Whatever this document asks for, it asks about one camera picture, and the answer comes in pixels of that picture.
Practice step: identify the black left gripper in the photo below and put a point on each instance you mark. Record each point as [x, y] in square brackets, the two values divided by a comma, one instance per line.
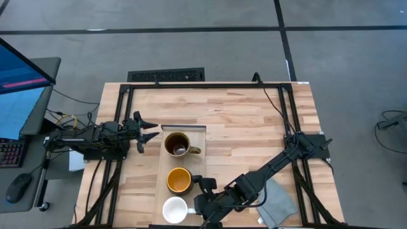
[132, 132]

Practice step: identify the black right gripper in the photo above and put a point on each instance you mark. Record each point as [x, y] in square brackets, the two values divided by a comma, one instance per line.
[203, 205]

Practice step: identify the dark mug with yellow inside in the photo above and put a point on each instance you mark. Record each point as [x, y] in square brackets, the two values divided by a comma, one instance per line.
[178, 180]

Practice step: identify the green brown glazed mug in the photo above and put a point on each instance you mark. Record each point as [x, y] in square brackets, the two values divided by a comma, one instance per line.
[173, 140]

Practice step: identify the white ribbed mug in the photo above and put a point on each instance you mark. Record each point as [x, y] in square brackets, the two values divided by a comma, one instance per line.
[174, 210]

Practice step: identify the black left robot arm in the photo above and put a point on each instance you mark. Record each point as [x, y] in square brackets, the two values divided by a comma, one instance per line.
[82, 140]

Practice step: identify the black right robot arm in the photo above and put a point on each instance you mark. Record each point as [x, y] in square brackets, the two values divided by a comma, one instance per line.
[273, 165]

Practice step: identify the light wooden board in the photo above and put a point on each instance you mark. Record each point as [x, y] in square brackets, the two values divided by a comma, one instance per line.
[198, 165]

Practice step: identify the black floor vent grille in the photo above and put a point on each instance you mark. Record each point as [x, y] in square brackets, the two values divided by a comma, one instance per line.
[165, 75]

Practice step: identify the white box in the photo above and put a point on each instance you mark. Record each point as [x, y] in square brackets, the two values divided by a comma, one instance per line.
[76, 162]

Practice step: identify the grey cloth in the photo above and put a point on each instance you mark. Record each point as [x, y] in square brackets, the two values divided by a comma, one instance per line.
[280, 203]

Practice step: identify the grey desk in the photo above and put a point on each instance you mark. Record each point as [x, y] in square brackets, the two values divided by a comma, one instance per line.
[43, 95]

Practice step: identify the monitor with blue screen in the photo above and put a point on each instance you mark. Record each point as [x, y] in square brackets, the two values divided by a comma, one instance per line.
[16, 111]

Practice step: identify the backlit keyboard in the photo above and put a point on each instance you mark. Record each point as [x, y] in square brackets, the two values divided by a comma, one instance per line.
[11, 152]

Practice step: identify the black computer mouse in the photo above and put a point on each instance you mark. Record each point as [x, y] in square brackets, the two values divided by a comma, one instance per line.
[18, 187]

